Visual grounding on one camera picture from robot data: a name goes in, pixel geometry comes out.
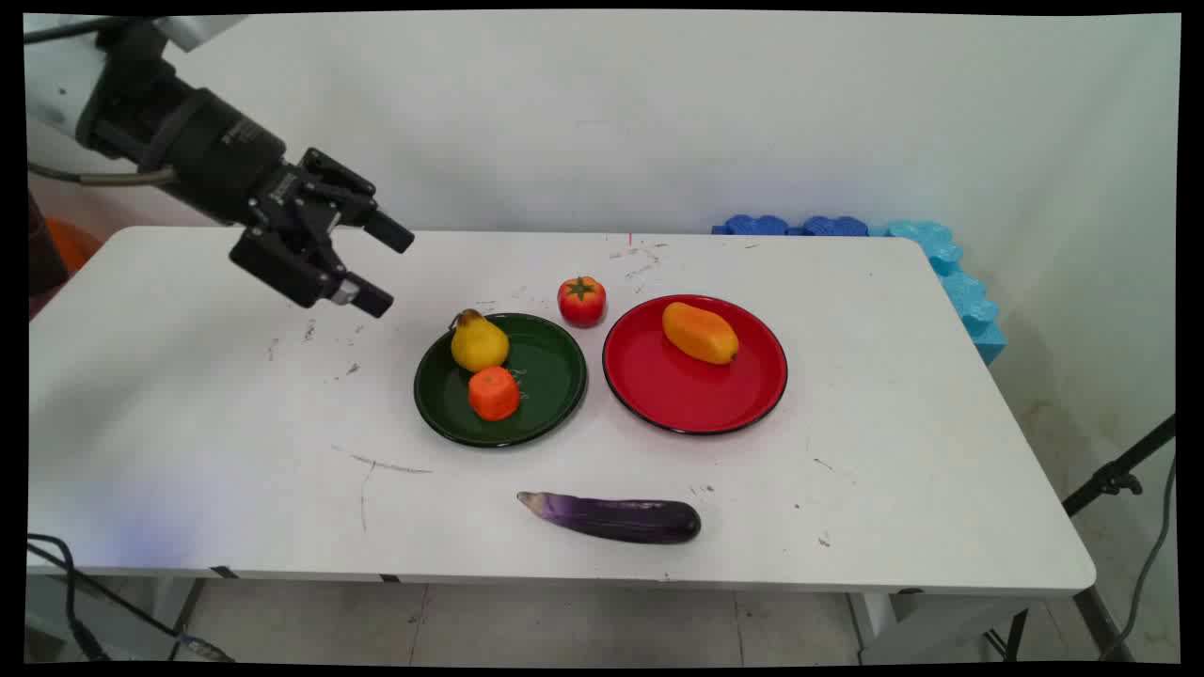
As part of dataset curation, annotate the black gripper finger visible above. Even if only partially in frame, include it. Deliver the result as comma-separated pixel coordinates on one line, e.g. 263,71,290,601
229,224,395,320
299,148,416,255

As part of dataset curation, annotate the orange toy tangerine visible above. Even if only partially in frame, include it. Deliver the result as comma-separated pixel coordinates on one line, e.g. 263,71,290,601
467,366,521,422

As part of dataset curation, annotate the yellow toy pear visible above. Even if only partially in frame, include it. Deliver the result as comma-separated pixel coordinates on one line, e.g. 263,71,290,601
450,308,511,373

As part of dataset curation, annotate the red toy tomato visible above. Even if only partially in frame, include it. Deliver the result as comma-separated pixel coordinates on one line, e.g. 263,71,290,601
557,276,608,328

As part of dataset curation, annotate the dark green plate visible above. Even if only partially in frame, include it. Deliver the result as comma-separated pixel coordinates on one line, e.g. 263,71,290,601
413,312,589,449

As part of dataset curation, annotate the dark brown object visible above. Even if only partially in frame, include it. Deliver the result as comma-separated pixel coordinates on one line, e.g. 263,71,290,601
25,188,71,298

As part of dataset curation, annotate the orange yellow toy mango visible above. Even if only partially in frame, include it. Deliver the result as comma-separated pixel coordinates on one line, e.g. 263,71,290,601
661,301,740,366

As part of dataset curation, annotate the red plate black rim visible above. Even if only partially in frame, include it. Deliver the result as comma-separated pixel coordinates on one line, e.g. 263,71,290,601
602,294,789,436

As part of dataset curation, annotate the purple toy eggplant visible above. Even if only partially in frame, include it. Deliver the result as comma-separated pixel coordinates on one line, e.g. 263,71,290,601
516,491,703,545

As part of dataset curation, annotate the light blue foam mat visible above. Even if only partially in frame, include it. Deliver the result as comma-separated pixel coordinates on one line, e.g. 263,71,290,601
869,220,1008,367

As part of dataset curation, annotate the black tripod stand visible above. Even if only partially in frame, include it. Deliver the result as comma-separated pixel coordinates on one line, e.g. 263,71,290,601
1062,414,1178,518

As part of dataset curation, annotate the black metal table leg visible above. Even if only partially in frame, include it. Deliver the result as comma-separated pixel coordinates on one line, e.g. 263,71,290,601
984,585,1137,663

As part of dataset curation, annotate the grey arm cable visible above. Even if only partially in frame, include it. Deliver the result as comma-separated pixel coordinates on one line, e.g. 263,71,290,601
26,162,182,187

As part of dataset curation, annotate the black floor cable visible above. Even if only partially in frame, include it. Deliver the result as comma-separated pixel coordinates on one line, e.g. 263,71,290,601
25,533,236,664

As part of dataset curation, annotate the grey hanging cable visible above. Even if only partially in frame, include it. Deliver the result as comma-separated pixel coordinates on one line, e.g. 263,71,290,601
1099,453,1179,661

